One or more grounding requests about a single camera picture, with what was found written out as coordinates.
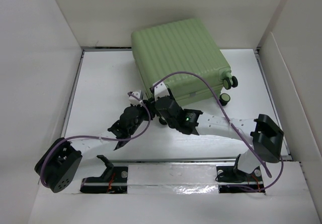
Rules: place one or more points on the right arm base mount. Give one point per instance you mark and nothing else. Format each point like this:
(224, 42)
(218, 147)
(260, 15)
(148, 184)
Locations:
(230, 181)

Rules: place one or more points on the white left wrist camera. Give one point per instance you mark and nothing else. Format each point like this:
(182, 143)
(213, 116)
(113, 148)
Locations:
(135, 98)

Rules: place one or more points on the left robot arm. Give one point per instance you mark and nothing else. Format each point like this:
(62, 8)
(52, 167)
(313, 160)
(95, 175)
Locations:
(58, 166)

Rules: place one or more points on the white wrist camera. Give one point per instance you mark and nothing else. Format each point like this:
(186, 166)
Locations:
(135, 98)
(160, 90)

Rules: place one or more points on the green hard-shell suitcase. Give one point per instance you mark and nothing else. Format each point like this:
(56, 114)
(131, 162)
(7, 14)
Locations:
(184, 55)

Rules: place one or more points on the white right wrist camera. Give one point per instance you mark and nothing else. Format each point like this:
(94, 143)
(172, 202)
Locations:
(160, 90)

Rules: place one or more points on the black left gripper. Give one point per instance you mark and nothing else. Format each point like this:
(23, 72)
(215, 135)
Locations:
(151, 110)

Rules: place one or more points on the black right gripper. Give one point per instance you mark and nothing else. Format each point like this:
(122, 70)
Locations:
(171, 96)

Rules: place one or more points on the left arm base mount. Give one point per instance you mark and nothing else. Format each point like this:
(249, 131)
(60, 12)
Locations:
(112, 181)

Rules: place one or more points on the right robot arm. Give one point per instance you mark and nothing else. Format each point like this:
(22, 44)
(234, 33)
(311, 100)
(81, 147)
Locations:
(263, 136)

